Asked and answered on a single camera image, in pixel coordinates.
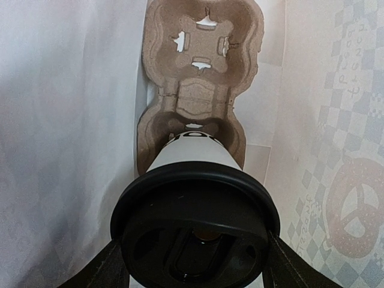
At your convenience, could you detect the checkered paper takeout bag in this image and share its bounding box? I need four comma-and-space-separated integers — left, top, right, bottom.
1, 1, 383, 287

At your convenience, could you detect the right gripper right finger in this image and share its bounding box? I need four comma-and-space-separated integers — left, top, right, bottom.
262, 232, 339, 288

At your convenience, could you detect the brown cardboard cup carrier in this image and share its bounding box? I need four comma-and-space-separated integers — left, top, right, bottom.
137, 1, 264, 174

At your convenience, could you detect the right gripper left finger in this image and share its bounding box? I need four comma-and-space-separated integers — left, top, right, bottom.
59, 240, 129, 288

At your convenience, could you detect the black plastic cup lid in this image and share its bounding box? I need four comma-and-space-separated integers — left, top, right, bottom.
110, 161, 280, 287

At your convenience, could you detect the white paper coffee cup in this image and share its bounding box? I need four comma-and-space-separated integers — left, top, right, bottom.
147, 131, 242, 172

